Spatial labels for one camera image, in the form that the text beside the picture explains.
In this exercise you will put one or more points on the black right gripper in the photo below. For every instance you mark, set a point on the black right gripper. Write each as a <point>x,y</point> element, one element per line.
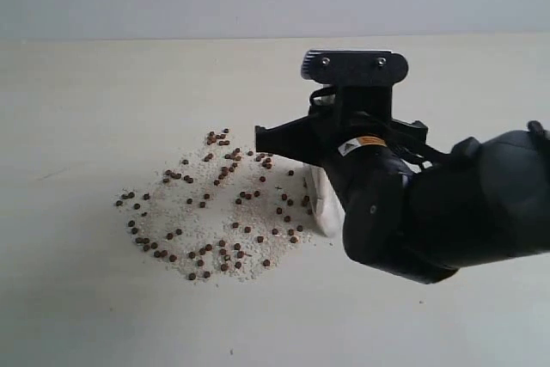
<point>355,127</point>

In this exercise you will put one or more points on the wooden paint brush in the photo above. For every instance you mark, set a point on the wooden paint brush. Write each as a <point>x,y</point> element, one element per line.
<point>323,201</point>

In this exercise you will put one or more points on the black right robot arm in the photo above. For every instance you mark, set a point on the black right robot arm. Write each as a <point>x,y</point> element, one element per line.
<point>413,212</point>

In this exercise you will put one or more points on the brown beans and grain pile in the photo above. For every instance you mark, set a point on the brown beans and grain pile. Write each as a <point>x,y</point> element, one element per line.
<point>224,209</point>

